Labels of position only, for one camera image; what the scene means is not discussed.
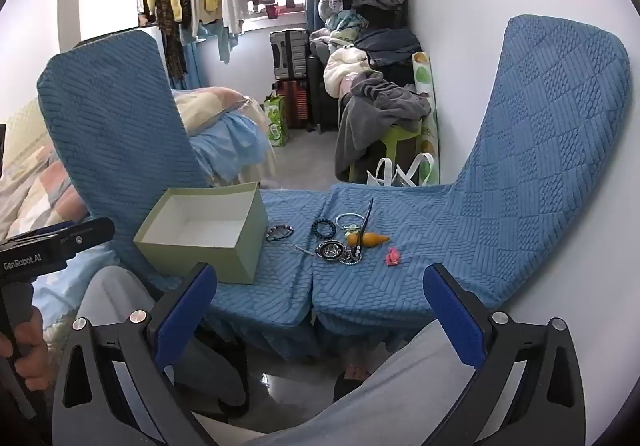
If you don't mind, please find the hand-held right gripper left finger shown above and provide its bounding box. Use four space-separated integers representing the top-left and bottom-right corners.
52 262 217 446

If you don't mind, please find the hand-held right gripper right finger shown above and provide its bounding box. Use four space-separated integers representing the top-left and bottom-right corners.
415 263 601 446

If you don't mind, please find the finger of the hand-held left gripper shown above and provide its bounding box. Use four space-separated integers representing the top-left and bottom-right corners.
56 217 116 252
10 221 77 239

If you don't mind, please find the white box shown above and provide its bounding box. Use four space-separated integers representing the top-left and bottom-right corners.
133 181 269 285

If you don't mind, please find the round metal pendant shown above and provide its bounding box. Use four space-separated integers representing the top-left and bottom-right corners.
316 240 346 261

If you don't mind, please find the person's left hand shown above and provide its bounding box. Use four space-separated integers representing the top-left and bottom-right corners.
0 309 57 387

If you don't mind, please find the person's right leg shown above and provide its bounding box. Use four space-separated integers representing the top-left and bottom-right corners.
240 321 501 446

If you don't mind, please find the orange gourd pendant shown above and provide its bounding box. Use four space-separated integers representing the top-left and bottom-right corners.
346 231 390 248

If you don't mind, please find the blue textured chair cover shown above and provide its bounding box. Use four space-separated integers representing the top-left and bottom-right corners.
310 15 632 342
37 30 331 362

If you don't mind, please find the black slipper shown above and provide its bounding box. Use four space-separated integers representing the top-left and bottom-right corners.
332 370 374 403

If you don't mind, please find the white tote bag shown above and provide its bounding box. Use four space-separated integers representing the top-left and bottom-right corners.
366 152 436 188

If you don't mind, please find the light blue bed skirt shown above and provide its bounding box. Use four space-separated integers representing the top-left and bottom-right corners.
187 113 269 187

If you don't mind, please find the beige and pink quilt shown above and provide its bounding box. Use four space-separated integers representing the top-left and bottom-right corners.
0 86 266 240

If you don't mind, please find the green plastic stool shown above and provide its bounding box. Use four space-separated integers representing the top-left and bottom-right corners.
348 123 424 185

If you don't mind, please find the dark patterned scarf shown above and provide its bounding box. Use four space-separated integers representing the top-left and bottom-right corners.
154 0 189 90

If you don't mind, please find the grey blanket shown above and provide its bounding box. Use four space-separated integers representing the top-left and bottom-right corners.
334 71 434 182

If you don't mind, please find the green shopping bag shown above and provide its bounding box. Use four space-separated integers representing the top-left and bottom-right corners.
263 94 290 148

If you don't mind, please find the light blue garment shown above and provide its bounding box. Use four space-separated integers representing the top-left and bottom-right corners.
199 21 242 65

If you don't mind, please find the red suitcase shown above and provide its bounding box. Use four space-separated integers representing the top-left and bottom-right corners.
275 79 309 130

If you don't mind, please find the rolled mat with green dots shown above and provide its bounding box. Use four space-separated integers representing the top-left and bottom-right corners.
410 51 441 185

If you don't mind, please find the black suitcase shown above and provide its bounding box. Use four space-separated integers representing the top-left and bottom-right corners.
305 54 342 133

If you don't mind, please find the grey suitcase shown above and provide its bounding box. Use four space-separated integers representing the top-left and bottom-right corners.
270 29 310 80

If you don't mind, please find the white coat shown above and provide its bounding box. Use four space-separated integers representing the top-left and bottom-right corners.
323 48 371 98

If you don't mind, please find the pile of dark clothes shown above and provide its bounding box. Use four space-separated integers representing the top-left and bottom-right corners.
352 0 424 68

